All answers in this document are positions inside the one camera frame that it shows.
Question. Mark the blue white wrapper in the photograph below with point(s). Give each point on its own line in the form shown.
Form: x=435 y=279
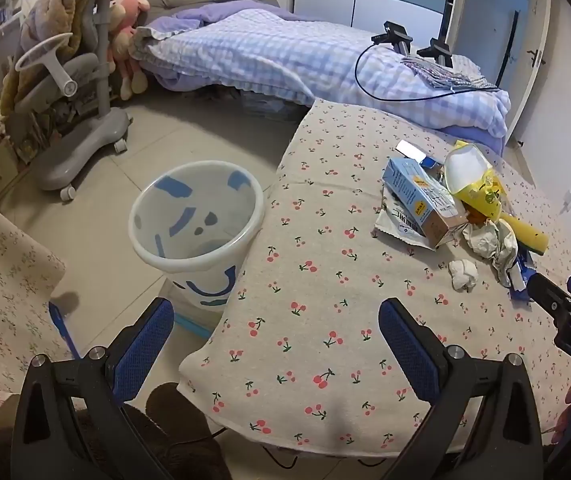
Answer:
x=519 y=280

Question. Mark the yellow cylinder tube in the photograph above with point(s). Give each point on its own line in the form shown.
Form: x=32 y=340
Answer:
x=528 y=235

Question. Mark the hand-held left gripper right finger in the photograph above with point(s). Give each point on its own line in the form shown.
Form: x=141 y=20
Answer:
x=408 y=355

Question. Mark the cherry print tablecloth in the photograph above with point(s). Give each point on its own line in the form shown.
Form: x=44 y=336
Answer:
x=315 y=270

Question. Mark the small blue white box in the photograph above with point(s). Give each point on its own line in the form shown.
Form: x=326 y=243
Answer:
x=410 y=150

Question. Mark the blue carton box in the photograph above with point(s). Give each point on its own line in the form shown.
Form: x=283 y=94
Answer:
x=410 y=185

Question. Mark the black clamp device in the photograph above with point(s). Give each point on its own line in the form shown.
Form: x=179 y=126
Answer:
x=393 y=32
x=435 y=50

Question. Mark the white tissue ball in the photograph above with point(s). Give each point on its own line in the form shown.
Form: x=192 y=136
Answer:
x=463 y=275

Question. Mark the white door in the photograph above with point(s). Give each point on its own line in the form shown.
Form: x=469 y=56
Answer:
x=535 y=90

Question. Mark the floral beige cloth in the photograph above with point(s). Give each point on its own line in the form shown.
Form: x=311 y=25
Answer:
x=0 y=280

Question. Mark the long black door bar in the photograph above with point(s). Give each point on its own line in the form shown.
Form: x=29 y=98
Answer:
x=510 y=45

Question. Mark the yellow packet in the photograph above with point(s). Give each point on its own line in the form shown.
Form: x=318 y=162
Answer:
x=480 y=195

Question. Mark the orange scrap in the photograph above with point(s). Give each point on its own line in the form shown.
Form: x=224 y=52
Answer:
x=476 y=216

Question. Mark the grey white paper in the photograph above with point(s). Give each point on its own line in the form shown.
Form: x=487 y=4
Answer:
x=485 y=240

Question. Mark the pile of printed boxes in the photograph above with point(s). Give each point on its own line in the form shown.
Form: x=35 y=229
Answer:
x=50 y=130

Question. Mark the striped cloth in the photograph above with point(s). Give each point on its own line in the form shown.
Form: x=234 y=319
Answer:
x=440 y=77

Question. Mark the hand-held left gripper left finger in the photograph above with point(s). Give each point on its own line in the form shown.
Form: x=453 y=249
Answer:
x=148 y=345

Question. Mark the lavender blanket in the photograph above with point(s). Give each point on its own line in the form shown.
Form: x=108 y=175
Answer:
x=215 y=12

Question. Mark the blue plaid duvet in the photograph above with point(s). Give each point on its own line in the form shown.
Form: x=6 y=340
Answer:
x=275 y=55

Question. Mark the white blue patterned waste bin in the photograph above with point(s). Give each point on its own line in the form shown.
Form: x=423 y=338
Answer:
x=175 y=240

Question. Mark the white wall socket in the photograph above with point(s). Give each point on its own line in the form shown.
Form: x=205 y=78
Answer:
x=570 y=200

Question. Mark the pink plush doll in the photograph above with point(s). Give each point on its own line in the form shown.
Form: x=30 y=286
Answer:
x=130 y=10

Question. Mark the grey wheeled chair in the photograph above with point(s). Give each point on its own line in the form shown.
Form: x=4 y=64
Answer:
x=85 y=135

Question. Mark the white snack wrapper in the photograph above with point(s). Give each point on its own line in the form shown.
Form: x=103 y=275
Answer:
x=395 y=225

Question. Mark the brown fuzzy slipper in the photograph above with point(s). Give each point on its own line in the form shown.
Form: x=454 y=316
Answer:
x=180 y=410

